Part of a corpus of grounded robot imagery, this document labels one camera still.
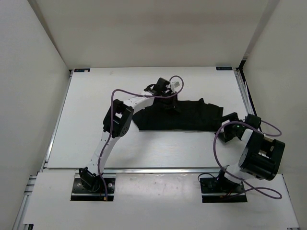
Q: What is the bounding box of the aluminium right rail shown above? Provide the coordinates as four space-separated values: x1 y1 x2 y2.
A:
234 67 275 173

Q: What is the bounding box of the aluminium rail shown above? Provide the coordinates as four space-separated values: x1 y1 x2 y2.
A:
40 167 275 175
234 67 275 173

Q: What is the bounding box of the right blue label sticker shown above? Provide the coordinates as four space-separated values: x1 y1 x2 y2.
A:
216 67 233 71

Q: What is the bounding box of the black skirt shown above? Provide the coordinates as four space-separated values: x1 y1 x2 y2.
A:
132 98 224 132

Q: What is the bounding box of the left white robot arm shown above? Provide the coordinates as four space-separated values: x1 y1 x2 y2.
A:
79 89 178 193

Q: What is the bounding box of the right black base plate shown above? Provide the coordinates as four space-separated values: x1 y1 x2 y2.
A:
199 177 248 203

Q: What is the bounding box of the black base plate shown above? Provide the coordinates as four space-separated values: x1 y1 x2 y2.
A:
71 175 116 202
199 177 248 203

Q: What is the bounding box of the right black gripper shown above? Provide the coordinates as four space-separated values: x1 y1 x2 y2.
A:
212 112 243 142

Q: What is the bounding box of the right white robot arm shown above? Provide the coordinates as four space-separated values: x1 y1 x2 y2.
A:
213 112 285 193

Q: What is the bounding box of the aluminium front rail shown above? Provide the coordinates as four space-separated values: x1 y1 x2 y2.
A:
40 167 275 175

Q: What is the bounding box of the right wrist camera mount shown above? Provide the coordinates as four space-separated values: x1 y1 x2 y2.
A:
244 114 262 134

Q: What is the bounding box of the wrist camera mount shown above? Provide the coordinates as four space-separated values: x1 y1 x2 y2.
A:
144 78 180 97
244 114 262 134

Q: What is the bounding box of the blue white label sticker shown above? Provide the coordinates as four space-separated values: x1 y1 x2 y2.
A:
74 68 90 72

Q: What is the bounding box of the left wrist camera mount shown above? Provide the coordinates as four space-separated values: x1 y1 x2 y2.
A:
144 78 180 97

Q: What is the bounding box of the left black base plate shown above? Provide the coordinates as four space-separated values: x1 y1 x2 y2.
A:
71 175 116 202

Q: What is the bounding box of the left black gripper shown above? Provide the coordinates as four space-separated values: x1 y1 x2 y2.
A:
160 91 181 113

